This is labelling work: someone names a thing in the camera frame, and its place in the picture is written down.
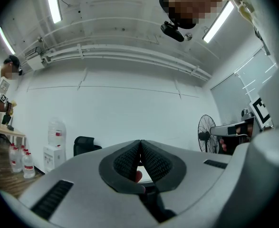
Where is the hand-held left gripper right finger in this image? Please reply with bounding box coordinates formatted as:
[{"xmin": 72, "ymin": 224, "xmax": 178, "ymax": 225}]
[{"xmin": 140, "ymin": 139, "xmax": 241, "ymax": 228}]

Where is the white water dispenser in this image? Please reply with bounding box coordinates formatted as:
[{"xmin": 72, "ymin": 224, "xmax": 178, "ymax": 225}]
[{"xmin": 43, "ymin": 145, "xmax": 67, "ymax": 174}]

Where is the person's left hand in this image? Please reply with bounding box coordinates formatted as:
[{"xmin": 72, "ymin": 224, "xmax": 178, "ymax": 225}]
[{"xmin": 135, "ymin": 170, "xmax": 146, "ymax": 194}]

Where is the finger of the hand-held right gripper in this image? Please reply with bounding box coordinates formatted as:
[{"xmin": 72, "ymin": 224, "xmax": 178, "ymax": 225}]
[{"xmin": 210, "ymin": 120, "xmax": 255, "ymax": 137}]

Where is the group of clear water jugs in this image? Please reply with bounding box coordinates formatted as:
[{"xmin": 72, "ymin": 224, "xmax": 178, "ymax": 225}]
[{"xmin": 8, "ymin": 143, "xmax": 37, "ymax": 180}]

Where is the white ceiling pipe bundle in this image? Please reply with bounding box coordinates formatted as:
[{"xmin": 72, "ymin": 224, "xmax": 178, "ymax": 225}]
[{"xmin": 40, "ymin": 43, "xmax": 212, "ymax": 82}]

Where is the long ceiling light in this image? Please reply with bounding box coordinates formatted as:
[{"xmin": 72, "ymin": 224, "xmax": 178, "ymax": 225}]
[
  {"xmin": 0, "ymin": 26, "xmax": 16, "ymax": 56},
  {"xmin": 45, "ymin": 0, "xmax": 63, "ymax": 25},
  {"xmin": 202, "ymin": 0, "xmax": 235, "ymax": 44}
]

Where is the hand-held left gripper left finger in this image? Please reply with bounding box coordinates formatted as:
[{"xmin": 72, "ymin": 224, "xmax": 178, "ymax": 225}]
[{"xmin": 17, "ymin": 139, "xmax": 163, "ymax": 228}]

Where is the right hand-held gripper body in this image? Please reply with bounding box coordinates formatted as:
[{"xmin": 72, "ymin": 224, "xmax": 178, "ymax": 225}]
[{"xmin": 241, "ymin": 97, "xmax": 273, "ymax": 130}]

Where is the person's head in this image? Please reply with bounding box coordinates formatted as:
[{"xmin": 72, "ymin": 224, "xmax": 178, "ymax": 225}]
[{"xmin": 167, "ymin": 0, "xmax": 235, "ymax": 26}]

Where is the white ceiling air conditioner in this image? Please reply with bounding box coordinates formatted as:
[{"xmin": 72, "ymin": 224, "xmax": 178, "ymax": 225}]
[{"xmin": 24, "ymin": 46, "xmax": 47, "ymax": 70}]

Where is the black highback office chair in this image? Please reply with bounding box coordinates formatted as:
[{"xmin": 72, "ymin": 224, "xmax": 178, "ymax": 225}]
[{"xmin": 73, "ymin": 136, "xmax": 103, "ymax": 157}]

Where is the black lanyard strap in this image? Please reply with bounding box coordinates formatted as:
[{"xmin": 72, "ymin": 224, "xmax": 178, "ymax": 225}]
[{"xmin": 253, "ymin": 22, "xmax": 272, "ymax": 57}]

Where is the light wooden table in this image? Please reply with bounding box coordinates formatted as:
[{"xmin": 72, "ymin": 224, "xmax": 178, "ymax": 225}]
[{"xmin": 0, "ymin": 124, "xmax": 27, "ymax": 166}]

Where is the black pedestal fan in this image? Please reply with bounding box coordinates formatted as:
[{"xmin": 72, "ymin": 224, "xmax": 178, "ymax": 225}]
[{"xmin": 197, "ymin": 114, "xmax": 221, "ymax": 153}]

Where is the black head-mounted camera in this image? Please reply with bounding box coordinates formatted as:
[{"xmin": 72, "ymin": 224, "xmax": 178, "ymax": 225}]
[{"xmin": 160, "ymin": 20, "xmax": 185, "ymax": 43}]

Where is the person's white knit top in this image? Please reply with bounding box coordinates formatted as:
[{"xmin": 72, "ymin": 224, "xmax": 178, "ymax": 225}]
[{"xmin": 222, "ymin": 0, "xmax": 279, "ymax": 66}]

